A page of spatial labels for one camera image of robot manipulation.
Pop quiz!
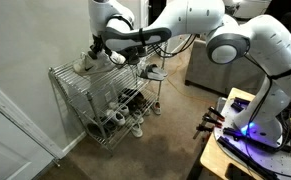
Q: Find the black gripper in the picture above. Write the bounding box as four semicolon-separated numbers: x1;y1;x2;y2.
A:
88;35;112;59

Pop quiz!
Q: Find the white Nike sneaker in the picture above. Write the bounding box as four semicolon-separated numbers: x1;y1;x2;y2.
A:
73;52;115;76

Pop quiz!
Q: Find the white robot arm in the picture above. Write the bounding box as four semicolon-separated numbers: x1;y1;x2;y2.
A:
88;0;291;147

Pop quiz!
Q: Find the grey sneaker orange insole rack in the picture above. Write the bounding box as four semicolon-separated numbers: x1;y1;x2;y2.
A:
142;105;150;116

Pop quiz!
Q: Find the black shoe left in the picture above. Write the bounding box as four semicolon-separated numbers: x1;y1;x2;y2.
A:
120;48;140;65

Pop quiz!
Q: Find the black shoe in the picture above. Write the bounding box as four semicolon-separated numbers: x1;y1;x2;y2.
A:
136;47;148;57
120;48;140;65

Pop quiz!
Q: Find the black shoe right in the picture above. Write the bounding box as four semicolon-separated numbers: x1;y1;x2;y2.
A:
136;47;148;57

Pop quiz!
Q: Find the black striped sneaker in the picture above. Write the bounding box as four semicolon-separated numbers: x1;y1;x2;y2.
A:
118;88;138;104

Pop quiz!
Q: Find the right grey black slide sandal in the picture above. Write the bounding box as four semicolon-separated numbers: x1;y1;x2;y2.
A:
148;64;168;77

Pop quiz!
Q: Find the dark brown shoe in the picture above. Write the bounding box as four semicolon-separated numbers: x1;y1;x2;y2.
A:
130;92;146;111

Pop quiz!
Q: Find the white sneaker bottom shelf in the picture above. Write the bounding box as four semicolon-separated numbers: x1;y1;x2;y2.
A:
109;102;129;116

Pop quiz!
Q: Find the white sneaker blue insole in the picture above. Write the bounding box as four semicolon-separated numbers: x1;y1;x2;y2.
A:
106;110;126;126

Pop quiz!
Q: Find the dark grey shoe pair member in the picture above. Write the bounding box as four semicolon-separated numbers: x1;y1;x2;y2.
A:
100;117;117;131

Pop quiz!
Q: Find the white grey sneaker floor right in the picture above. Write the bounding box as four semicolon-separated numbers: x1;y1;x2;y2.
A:
132;110;144;124

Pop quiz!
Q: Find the white grey sneaker floor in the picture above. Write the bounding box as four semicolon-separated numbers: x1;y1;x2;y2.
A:
131;123;143;138
132;110;144;124

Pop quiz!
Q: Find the grey sneaker orange insole floor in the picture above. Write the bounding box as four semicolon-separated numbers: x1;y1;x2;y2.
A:
151;101;161;115

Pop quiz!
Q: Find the white grey sneaker floor left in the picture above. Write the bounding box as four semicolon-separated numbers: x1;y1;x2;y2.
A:
131;123;143;138

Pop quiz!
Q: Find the grey sofa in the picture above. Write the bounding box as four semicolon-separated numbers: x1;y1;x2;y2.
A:
185;39;265;94

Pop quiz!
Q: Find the white door right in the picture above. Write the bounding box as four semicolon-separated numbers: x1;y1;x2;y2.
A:
0;90;65;180

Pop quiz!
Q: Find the black orange clamp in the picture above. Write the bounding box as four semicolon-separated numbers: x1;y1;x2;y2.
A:
202;106;225;128

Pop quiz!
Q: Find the wooden table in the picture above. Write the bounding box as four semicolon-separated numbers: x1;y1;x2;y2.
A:
199;87;291;180

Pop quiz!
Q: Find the chrome wire shoe rack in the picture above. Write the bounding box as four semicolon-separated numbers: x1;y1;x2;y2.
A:
48;47;160;151

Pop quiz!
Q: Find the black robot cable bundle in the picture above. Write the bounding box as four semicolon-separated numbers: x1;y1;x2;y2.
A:
149;33;199;59

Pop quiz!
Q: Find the yellow extension cord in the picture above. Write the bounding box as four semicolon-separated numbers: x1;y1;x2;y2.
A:
164;46;219;103

